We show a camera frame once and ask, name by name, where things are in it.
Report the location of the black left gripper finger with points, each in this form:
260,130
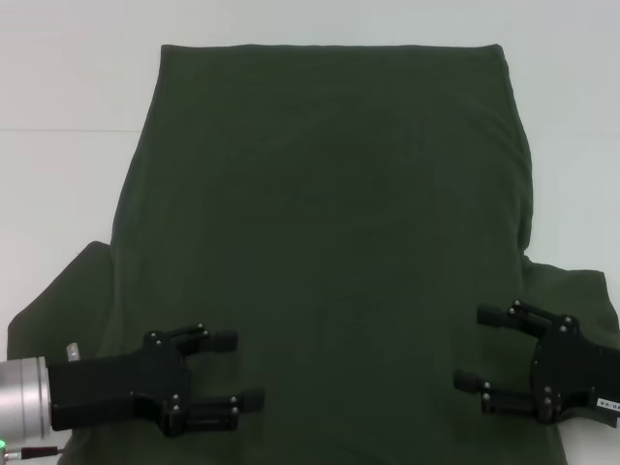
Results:
218,407
213,340

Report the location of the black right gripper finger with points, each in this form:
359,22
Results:
508,317
494,392

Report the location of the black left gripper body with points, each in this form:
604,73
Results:
111,387

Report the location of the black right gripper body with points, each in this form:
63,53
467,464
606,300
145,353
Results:
576,373

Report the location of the dark green t-shirt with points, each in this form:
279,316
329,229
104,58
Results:
315,194

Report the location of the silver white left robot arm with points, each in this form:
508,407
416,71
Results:
24,397

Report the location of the silver connector peg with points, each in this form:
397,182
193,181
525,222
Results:
73,351

